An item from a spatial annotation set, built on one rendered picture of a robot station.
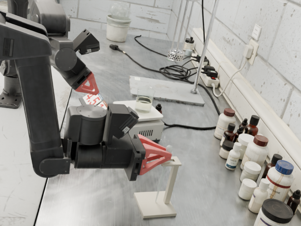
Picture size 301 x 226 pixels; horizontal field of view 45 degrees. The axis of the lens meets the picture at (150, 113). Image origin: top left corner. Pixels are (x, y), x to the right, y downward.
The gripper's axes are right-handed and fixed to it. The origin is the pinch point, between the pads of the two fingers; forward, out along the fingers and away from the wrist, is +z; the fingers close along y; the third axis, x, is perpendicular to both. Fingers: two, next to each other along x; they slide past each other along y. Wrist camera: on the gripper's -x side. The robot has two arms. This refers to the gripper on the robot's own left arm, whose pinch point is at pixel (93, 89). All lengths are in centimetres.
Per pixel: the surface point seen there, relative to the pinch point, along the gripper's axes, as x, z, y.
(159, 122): -6.6, 17.1, -11.2
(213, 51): -52, 64, 47
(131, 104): -4.8, 12.2, -2.1
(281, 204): -12, 23, -52
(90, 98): 3.8, 12.8, 17.3
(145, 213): 10.4, 7.0, -39.1
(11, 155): 25.7, -9.5, -9.1
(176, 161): -2.6, 4.0, -37.7
